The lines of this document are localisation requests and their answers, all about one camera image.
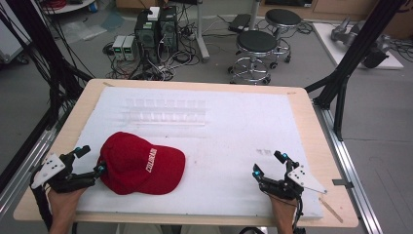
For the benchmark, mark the black round stool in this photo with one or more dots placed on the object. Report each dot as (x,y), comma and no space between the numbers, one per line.
(256,42)
(283,18)

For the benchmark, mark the black computer tower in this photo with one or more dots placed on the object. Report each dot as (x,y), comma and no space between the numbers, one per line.
(146,32)
(168,31)

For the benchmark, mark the person's left hand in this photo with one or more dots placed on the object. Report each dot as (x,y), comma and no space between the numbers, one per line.
(63,201)

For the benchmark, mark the round white table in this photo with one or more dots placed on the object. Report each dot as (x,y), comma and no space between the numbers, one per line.
(66,6)

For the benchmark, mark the red baseball cap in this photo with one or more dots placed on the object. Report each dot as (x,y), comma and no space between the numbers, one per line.
(139,164)

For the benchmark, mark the grey power supply unit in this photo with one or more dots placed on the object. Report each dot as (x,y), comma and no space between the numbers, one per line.
(118,47)
(130,48)

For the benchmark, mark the grey metal stand leg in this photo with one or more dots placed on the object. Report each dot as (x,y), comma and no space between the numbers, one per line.
(201,32)

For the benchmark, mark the thin wooden stick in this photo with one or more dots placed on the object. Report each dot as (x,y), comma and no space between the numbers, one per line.
(331,209)

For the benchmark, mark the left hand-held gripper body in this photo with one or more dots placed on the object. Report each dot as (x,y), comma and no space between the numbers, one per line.
(53,170)

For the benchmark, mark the white cloth mat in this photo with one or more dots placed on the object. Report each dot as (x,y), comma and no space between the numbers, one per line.
(211,152)

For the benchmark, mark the clear plastic rack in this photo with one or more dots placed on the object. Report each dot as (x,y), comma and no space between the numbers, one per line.
(165,112)

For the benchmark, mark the white floor board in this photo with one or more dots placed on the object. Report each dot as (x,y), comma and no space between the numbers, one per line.
(337,48)

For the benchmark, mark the person's right hand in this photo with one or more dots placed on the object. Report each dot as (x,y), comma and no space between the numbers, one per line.
(282,208)

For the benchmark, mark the wooden table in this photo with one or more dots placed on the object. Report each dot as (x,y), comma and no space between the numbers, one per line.
(319,156)

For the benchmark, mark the white box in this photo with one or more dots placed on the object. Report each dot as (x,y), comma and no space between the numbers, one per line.
(154,13)

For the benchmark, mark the black flat device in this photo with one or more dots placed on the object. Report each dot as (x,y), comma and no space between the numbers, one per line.
(239,22)

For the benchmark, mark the aluminium rail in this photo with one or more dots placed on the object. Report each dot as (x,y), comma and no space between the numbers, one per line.
(22,162)
(350,169)

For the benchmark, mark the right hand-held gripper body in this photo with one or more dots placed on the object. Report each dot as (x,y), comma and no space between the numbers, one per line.
(292,183)

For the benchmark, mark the grey tape strip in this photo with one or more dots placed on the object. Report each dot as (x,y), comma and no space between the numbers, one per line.
(342,183)

